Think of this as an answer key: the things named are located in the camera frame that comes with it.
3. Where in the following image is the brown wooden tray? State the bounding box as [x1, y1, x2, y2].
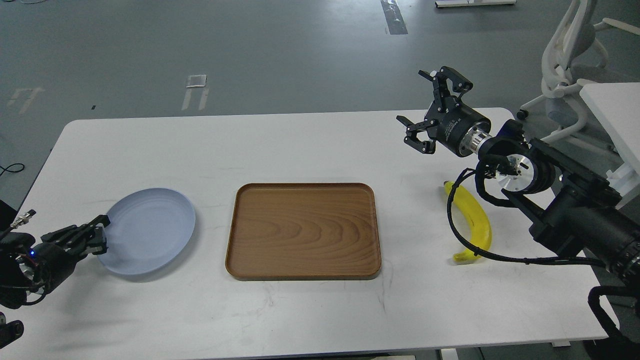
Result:
[225, 182, 383, 281]

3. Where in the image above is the white side table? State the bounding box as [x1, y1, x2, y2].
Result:
[579, 82, 640, 209]

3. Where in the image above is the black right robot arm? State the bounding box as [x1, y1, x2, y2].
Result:
[397, 66, 640, 360]

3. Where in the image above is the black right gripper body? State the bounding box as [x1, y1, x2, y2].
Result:
[424, 102, 491, 158]

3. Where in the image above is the white floor board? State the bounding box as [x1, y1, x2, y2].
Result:
[434, 0, 518, 9]

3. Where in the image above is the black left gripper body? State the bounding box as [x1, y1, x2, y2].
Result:
[32, 243, 79, 293]

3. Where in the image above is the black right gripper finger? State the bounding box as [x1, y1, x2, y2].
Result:
[396, 115, 437, 154]
[418, 66, 474, 112]

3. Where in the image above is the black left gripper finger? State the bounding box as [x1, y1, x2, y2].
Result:
[70, 226, 108, 261]
[41, 214, 111, 248]

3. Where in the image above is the light blue plate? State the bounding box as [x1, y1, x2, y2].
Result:
[97, 187, 196, 276]

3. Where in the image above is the white office chair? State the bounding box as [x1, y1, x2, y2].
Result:
[516, 0, 640, 144]

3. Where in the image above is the yellow banana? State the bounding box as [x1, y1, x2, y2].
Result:
[443, 181, 493, 265]

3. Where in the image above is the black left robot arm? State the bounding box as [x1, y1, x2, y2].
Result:
[0, 209, 111, 310]

